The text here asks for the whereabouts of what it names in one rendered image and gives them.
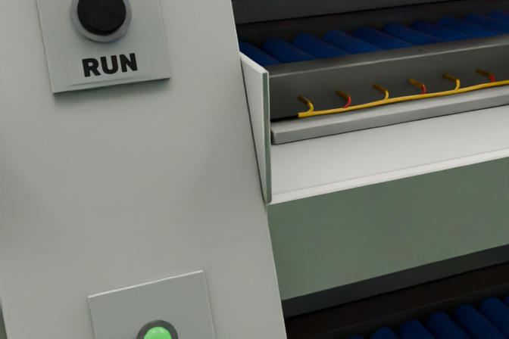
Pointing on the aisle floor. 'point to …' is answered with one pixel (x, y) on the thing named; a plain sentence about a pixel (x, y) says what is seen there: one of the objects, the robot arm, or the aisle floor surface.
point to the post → (132, 169)
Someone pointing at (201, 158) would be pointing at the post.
